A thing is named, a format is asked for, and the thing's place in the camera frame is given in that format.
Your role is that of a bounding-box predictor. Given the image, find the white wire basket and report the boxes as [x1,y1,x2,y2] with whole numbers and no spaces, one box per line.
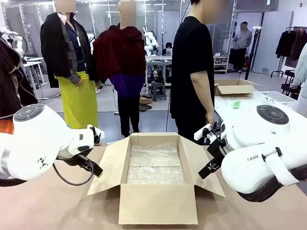
[253,91,299,110]

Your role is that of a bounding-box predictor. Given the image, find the mannequin dark coat orange shorts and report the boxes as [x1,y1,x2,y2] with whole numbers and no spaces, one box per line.
[0,35,38,134]

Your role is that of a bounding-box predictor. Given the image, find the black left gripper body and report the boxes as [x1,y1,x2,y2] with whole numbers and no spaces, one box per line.
[56,153,96,173]

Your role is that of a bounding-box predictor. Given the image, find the clear bubble wrap sheet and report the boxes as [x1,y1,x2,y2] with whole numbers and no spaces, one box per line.
[126,142,188,185]

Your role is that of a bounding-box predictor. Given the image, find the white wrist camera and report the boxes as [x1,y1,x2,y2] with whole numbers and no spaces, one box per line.
[86,124,106,146]
[193,124,213,141]

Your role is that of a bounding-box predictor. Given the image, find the white desk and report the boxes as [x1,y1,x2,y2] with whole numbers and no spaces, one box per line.
[213,91,299,127]

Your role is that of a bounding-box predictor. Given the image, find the open brown cardboard box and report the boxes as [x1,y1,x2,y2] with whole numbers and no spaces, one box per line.
[86,132,226,226]

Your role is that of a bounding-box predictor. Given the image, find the small open cardboard box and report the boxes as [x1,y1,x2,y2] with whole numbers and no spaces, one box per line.
[214,78,258,97]

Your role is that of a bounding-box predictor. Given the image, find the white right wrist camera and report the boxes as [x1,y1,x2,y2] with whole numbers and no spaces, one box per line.
[193,124,213,141]

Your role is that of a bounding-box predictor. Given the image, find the cardboard box on floor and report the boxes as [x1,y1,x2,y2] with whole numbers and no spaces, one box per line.
[139,95,154,105]

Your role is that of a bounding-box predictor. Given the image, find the background workbench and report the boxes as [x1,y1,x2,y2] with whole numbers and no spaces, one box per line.
[144,55,173,87]

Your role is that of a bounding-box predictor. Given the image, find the clothes rack with dark garments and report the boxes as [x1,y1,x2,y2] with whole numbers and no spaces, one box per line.
[275,25,307,68]

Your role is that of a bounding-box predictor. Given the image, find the small white background robot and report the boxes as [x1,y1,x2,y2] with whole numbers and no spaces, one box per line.
[0,26,27,58]

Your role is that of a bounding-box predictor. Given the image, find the person in grey hoodie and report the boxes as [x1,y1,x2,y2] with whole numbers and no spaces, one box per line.
[232,21,253,73]

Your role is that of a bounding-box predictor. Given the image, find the mannequin with maroon cape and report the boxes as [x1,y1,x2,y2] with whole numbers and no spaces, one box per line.
[92,0,147,139]

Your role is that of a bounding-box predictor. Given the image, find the person's right forearm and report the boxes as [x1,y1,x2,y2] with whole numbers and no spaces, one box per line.
[190,70,215,115]

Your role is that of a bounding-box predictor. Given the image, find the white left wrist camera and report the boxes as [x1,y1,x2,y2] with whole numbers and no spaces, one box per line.
[86,124,106,146]

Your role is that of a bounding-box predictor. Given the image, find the grey plastic stool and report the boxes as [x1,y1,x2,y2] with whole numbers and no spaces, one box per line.
[149,80,167,102]

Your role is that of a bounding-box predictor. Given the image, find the person in black T-shirt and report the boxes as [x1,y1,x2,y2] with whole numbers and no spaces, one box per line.
[169,0,216,146]

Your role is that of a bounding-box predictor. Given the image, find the black right arm cable sleeve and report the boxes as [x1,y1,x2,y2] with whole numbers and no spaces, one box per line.
[236,164,307,203]

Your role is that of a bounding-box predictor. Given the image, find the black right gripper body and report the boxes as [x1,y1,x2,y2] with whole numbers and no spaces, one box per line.
[207,135,227,166]

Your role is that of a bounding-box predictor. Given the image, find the white shoe shelf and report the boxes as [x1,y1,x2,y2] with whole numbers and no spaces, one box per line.
[213,55,230,74]

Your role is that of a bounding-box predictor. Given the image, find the mannequin black jacket yellow skirt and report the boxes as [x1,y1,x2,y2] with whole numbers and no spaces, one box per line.
[40,0,99,135]

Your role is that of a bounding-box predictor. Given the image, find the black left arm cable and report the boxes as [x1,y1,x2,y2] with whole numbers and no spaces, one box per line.
[52,158,94,186]

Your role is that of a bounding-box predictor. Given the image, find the black tripod pole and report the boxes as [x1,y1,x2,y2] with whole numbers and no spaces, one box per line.
[244,27,261,81]

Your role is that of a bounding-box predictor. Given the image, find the black metal chair frame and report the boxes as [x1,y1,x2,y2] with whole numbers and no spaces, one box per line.
[270,69,302,97]

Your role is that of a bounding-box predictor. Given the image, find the person's right hand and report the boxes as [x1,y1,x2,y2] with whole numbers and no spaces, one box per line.
[205,112,216,128]

